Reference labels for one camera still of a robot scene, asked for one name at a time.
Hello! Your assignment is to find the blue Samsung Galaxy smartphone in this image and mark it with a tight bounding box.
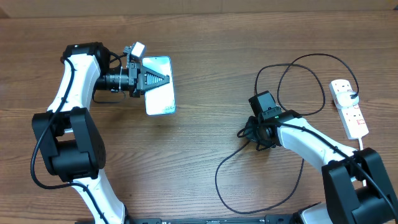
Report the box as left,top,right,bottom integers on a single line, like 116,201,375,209
141,55,177,116

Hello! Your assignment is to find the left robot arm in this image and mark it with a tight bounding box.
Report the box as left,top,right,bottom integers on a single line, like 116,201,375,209
32,42,176,223

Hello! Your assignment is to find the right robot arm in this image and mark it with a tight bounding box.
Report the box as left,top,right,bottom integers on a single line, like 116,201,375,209
240,91,397,224

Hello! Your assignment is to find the white charger plug adapter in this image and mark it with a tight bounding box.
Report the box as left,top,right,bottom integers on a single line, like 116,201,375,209
335,91,359,109

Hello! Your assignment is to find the white power strip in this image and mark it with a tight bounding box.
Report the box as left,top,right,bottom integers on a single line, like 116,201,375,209
329,79,369,139

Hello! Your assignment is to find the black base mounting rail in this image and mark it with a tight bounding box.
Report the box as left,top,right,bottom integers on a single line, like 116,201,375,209
126,214,302,224

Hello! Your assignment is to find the white power strip cord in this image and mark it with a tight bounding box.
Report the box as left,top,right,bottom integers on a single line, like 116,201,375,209
358,138,368,187

